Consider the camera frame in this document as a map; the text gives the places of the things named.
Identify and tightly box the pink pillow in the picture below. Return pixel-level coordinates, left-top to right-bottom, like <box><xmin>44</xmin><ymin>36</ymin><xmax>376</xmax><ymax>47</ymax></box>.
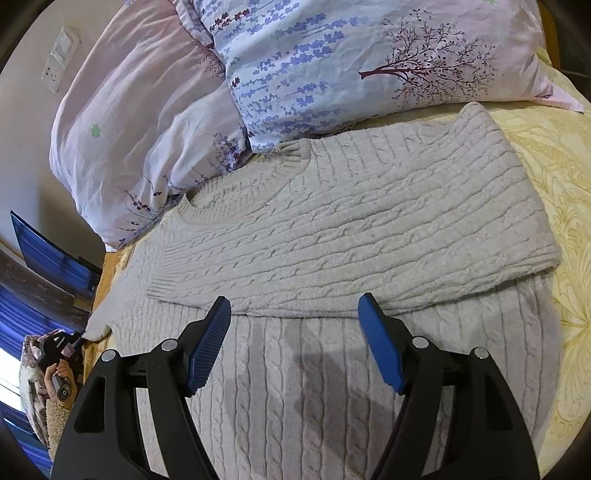
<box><xmin>48</xmin><ymin>0</ymin><xmax>252</xmax><ymax>252</ymax></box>

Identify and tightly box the blue floral tree print pillow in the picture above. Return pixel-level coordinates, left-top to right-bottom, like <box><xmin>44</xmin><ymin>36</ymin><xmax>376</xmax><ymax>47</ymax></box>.
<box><xmin>173</xmin><ymin>0</ymin><xmax>585</xmax><ymax>155</ymax></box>

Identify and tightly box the grey cable knit sweater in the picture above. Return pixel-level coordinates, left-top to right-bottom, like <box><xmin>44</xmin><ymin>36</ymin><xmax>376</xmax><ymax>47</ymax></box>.
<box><xmin>85</xmin><ymin>102</ymin><xmax>561</xmax><ymax>480</ymax></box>

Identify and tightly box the yellow patterned bedspread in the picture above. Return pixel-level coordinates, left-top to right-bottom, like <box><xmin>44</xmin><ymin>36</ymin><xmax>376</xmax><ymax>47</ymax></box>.
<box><xmin>92</xmin><ymin>46</ymin><xmax>591</xmax><ymax>476</ymax></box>

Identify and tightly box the blue curtain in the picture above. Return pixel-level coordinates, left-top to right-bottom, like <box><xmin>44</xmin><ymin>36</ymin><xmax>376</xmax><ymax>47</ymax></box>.
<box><xmin>0</xmin><ymin>284</ymin><xmax>51</xmax><ymax>480</ymax></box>

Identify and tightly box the wooden bed headboard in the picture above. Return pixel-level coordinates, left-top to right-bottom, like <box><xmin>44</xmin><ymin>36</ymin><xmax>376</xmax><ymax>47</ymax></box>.
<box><xmin>538</xmin><ymin>0</ymin><xmax>563</xmax><ymax>70</ymax></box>

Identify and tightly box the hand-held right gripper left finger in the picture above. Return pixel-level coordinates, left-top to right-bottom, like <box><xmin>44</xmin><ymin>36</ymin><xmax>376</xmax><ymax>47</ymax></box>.
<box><xmin>51</xmin><ymin>296</ymin><xmax>232</xmax><ymax>480</ymax></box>

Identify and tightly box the person's left hand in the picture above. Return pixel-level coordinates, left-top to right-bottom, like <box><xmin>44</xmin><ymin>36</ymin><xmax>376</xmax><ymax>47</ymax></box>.
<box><xmin>44</xmin><ymin>360</ymin><xmax>77</xmax><ymax>411</ymax></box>

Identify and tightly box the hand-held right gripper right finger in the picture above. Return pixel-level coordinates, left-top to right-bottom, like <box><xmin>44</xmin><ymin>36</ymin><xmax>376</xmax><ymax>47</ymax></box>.
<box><xmin>358</xmin><ymin>292</ymin><xmax>541</xmax><ymax>480</ymax></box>

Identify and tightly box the black flat screen television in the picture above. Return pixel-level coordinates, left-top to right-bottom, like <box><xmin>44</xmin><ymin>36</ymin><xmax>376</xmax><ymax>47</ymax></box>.
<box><xmin>10</xmin><ymin>210</ymin><xmax>103</xmax><ymax>301</ymax></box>

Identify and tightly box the white wall switch plate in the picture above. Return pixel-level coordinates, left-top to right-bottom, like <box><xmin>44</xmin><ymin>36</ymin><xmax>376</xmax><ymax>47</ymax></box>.
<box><xmin>41</xmin><ymin>25</ymin><xmax>79</xmax><ymax>93</ymax></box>

